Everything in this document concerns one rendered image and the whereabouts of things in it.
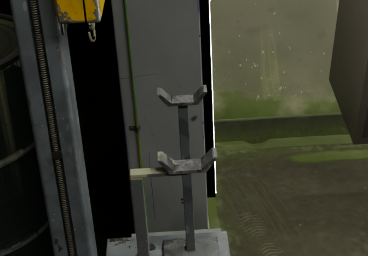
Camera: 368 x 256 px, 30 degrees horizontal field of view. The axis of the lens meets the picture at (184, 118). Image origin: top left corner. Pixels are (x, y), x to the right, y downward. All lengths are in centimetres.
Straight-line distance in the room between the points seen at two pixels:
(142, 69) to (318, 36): 173
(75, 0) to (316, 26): 232
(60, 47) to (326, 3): 232
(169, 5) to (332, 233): 136
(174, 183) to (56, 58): 75
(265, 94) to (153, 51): 162
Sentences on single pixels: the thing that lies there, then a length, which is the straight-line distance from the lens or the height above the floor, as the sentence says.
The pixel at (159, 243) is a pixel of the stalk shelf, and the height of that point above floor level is 79.
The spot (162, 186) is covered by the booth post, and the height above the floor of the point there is 69.
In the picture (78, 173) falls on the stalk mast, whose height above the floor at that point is 106.
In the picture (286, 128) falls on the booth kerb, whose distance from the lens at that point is 306.
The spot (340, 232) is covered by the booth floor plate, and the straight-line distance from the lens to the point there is 256.
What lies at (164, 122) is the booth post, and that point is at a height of 86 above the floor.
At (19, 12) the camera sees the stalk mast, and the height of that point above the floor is 130.
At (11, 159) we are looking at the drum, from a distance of 202.
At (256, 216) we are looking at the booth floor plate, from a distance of 261.
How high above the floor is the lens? 158
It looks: 28 degrees down
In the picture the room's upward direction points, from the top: 3 degrees counter-clockwise
